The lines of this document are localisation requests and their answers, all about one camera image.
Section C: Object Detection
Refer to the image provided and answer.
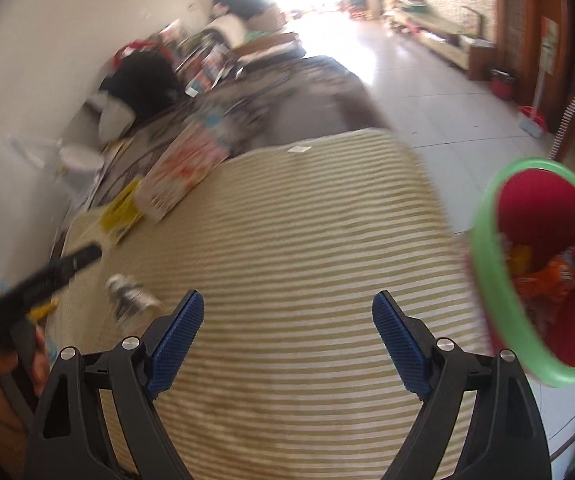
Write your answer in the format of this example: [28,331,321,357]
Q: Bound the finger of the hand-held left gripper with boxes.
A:
[0,244,103,311]

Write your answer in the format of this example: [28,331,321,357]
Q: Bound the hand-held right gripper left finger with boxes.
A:
[22,290,205,480]

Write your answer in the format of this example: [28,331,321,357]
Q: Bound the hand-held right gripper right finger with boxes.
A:
[372,291,552,480]

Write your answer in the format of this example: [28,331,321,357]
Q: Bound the silver packet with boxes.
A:
[105,274,162,323]

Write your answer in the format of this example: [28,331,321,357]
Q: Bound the orange snack packet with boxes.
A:
[510,242,575,306]

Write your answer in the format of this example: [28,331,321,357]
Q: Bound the red bin with green rim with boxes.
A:
[470,157,575,388]

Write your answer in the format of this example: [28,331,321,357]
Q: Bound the yellow toy piece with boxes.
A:
[26,299,61,322]

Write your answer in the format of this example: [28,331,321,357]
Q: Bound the yellow flat box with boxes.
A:
[98,177,146,246]

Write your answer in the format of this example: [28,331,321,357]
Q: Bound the beige striped mat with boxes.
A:
[45,127,498,480]

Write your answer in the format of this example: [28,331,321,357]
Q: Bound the white pillow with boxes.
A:
[98,92,136,141]

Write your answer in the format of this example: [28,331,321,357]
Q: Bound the black plush toy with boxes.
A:
[100,52,183,121]

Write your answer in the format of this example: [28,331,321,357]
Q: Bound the stack of colourful boxes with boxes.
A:
[160,20,248,96]

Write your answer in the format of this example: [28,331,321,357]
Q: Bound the grey patterned blanket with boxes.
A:
[92,55,388,211]

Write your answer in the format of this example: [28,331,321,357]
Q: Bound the red dustpan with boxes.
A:
[516,105,548,137]

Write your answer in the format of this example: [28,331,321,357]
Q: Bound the small red waste bin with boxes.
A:
[490,69,517,101]

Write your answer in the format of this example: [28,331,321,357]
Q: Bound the low wooden bench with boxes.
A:
[392,0,495,81]

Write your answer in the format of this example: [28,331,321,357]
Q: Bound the black cloth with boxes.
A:
[212,0,278,21]

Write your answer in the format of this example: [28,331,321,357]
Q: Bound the wooden cabinet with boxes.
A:
[497,0,575,171]

